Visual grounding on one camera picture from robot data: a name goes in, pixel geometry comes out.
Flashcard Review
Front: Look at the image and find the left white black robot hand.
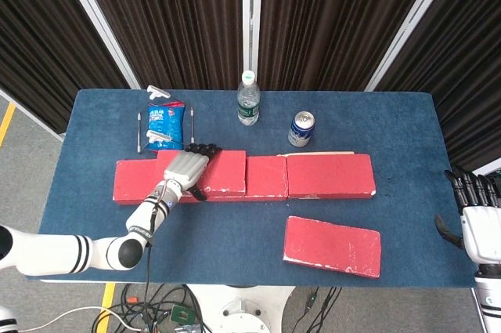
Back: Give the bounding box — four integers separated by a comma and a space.
163, 142, 223, 201

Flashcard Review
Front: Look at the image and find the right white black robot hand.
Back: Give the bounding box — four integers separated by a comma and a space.
434, 166, 501, 267

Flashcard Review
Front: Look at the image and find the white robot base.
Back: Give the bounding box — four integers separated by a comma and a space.
183, 284, 297, 333

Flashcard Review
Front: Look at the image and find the blue snack bag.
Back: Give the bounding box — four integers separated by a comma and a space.
146, 100, 186, 153

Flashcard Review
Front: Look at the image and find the blue table cloth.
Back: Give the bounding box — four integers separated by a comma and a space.
25, 89, 483, 290

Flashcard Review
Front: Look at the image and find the clear green-label water bottle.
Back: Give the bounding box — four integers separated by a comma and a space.
236, 70, 261, 127

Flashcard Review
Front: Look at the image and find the blue white drink can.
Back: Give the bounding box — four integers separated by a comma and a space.
287, 110, 316, 148

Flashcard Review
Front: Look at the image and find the green circuit board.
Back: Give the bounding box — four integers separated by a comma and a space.
171, 305, 196, 324

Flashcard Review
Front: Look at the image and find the dark brown pleated curtain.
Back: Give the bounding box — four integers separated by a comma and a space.
74, 0, 251, 90
258, 0, 443, 92
377, 0, 501, 179
0, 0, 130, 134

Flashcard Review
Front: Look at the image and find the white divider base rail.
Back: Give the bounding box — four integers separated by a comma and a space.
453, 156, 501, 189
0, 88, 66, 142

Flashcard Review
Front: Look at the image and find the wire rack with white clips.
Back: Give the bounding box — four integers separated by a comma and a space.
135, 85, 196, 154

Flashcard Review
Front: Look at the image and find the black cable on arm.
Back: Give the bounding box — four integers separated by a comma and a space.
142, 191, 164, 333

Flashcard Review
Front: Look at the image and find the black floor cable tangle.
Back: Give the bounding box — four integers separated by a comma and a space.
117, 283, 204, 333

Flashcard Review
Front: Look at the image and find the white divider post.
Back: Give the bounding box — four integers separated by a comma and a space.
241, 0, 260, 75
52, 0, 142, 90
366, 0, 463, 93

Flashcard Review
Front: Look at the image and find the white floor cable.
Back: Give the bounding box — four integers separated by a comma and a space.
13, 306, 136, 331

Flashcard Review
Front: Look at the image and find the black cable green connector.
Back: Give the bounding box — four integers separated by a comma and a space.
295, 288, 320, 333

